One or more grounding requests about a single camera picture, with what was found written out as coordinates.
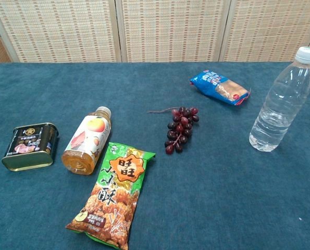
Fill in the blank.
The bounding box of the bunch of red grapes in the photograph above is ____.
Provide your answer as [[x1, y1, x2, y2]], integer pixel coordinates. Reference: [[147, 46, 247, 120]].
[[147, 106, 200, 155]]

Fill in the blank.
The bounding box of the black luncheon meat can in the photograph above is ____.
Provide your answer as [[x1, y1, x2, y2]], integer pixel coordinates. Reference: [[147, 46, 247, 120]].
[[1, 122, 60, 172]]

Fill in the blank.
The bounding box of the blue cracker pack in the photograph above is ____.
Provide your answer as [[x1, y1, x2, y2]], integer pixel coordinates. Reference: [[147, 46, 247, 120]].
[[190, 69, 252, 106]]

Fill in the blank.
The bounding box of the transparent plastic water bottle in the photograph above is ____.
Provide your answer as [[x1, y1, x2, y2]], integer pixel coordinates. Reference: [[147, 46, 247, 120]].
[[249, 46, 310, 153]]

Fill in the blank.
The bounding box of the apple juice bottle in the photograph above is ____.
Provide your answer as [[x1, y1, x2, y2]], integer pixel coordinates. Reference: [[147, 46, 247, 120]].
[[61, 106, 112, 176]]

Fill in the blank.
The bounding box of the green rice snack bag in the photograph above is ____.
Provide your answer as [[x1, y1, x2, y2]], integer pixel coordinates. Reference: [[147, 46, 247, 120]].
[[65, 142, 156, 250]]

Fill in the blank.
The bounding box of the blue tablecloth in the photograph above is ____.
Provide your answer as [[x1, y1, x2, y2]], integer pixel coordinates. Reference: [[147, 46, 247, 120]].
[[0, 61, 310, 250]]

